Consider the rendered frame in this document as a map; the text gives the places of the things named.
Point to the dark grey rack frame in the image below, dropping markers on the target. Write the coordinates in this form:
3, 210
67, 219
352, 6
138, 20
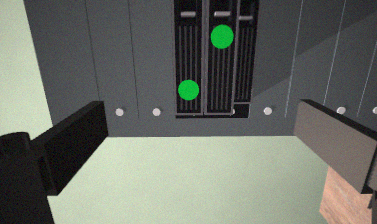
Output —
120, 52

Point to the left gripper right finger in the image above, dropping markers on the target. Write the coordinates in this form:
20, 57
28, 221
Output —
347, 146

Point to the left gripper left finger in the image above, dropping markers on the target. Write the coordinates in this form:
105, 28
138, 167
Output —
31, 170

